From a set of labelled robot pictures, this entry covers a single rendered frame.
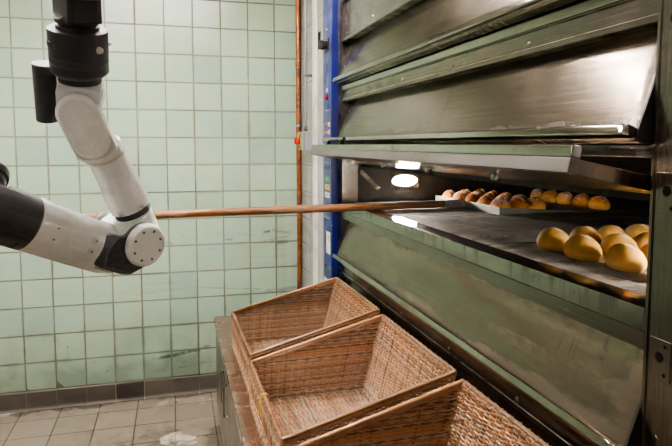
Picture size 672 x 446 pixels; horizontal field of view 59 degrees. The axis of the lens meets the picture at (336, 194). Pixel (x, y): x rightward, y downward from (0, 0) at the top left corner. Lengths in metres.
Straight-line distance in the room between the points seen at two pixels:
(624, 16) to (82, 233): 0.96
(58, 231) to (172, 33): 2.58
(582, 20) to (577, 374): 0.66
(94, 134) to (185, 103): 2.48
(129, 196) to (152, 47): 2.47
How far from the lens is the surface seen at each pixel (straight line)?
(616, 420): 1.18
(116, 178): 1.08
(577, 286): 1.22
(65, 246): 1.05
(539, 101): 1.30
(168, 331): 3.64
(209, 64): 3.51
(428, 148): 1.44
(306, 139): 3.20
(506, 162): 1.12
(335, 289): 2.67
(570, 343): 1.29
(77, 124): 1.02
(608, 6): 1.17
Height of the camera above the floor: 1.44
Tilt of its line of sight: 5 degrees down
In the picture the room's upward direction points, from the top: straight up
